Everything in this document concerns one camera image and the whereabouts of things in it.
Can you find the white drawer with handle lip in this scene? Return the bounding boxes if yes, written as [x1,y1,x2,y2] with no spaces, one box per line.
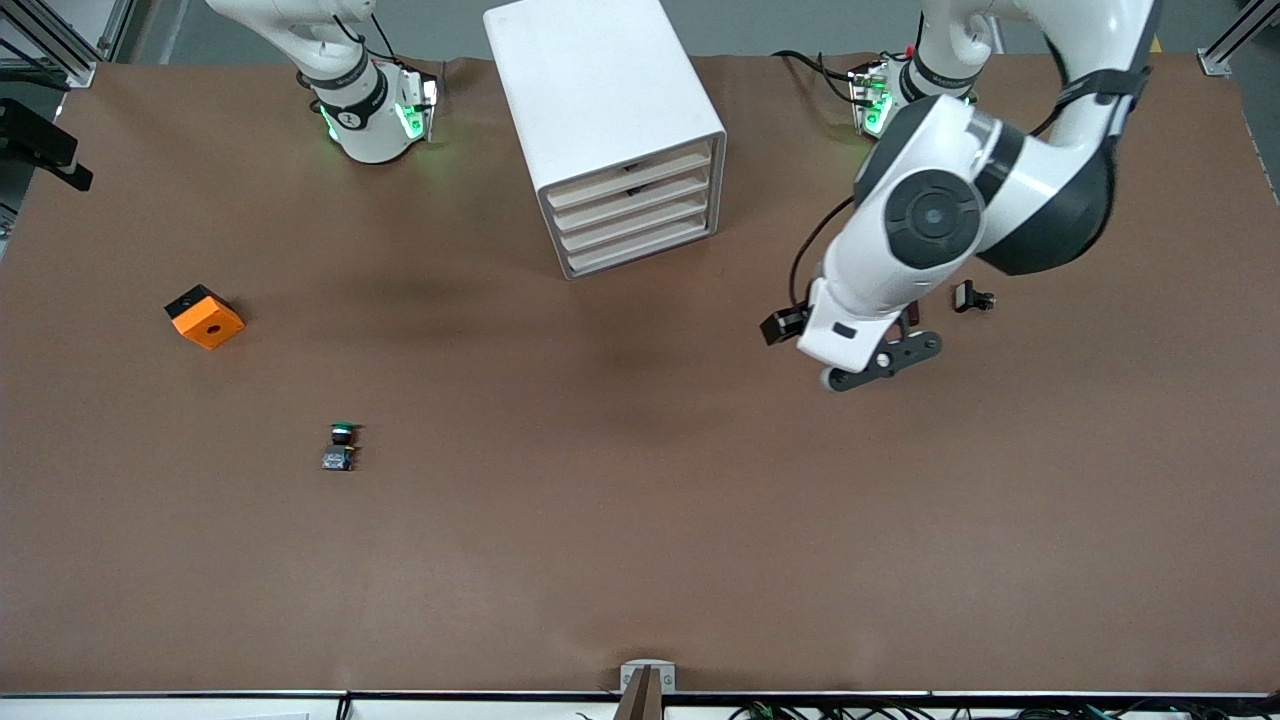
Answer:
[547,142,715,215]

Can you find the green push button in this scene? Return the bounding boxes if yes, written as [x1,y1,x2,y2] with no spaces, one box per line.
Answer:
[321,423,360,474]

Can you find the orange and black box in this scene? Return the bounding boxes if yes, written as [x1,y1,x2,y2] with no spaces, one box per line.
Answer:
[164,284,247,352]

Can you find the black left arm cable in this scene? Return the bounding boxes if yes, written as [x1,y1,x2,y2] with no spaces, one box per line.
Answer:
[788,192,859,313]

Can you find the black base cable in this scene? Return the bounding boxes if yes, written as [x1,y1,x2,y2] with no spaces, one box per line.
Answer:
[775,48,863,106]

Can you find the grey metal edge bracket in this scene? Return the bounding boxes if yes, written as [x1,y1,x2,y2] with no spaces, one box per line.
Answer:
[620,660,677,694]

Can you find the tangled black cables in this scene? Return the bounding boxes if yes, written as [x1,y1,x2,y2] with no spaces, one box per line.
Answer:
[725,700,1280,720]

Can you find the aluminium frame profile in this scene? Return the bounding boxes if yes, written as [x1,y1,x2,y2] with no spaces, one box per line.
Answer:
[0,0,136,89]
[1198,0,1280,78]

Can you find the white table edge rail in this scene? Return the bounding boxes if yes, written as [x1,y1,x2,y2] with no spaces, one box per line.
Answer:
[0,690,1280,720]

